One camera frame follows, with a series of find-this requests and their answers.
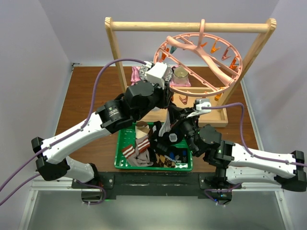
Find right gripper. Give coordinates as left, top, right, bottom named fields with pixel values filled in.
left=167, top=105, right=200, bottom=155

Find pink round clip hanger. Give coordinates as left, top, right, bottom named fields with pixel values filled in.
left=153, top=20, right=243, bottom=96

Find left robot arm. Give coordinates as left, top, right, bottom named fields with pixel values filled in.
left=31, top=80, right=173, bottom=188

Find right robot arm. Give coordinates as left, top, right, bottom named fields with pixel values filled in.
left=168, top=103, right=307, bottom=192

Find floral ceramic plate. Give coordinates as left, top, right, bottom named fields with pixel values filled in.
left=139, top=61, right=173, bottom=82

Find wooden hanging rack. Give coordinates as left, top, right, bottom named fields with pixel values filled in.
left=104, top=16, right=277, bottom=127

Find brown and cream sock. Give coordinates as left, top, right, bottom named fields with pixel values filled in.
left=135, top=121, right=150, bottom=139

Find pink cloth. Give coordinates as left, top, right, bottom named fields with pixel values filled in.
left=130, top=66, right=191, bottom=87

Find black sock with blue logo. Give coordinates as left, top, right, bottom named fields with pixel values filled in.
left=163, top=132, right=189, bottom=163

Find brown argyle sock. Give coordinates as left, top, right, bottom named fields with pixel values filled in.
left=153, top=153, right=176, bottom=168

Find green plastic tray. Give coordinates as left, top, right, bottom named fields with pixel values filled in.
left=114, top=122, right=193, bottom=172

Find grey sock with red stripes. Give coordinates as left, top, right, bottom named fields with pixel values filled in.
left=121, top=135, right=154, bottom=167

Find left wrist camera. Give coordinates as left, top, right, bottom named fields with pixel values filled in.
left=145, top=62, right=170, bottom=89

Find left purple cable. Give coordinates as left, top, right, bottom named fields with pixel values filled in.
left=0, top=58, right=149, bottom=207

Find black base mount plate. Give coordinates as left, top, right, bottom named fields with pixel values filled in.
left=71, top=171, right=242, bottom=200

